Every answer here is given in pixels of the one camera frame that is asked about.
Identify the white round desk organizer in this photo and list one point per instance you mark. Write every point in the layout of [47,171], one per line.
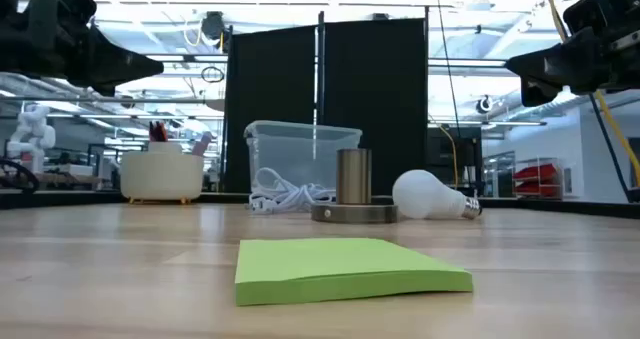
[162,176]

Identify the black aluminium table frame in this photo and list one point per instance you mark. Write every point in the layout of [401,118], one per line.
[75,199]

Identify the white lightbulb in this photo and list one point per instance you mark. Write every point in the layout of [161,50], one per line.
[425,194]

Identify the brass lamp socket base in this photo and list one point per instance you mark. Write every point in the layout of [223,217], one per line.
[354,179]

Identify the shelf with red bins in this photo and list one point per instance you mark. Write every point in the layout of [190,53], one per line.
[537,179]

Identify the clear plastic storage bin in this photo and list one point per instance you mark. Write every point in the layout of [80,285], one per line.
[300,149]

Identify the pink purple tool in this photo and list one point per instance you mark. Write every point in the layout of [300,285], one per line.
[201,144]

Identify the black metal stand pole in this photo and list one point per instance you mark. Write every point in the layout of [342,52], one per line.
[320,54]

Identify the green sticky note pad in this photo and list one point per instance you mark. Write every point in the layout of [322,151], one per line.
[340,269]

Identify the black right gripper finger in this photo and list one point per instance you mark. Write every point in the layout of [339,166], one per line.
[555,64]
[537,91]

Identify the black equipment cart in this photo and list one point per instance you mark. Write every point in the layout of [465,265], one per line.
[442,154]

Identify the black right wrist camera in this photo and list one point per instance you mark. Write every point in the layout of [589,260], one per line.
[585,9]

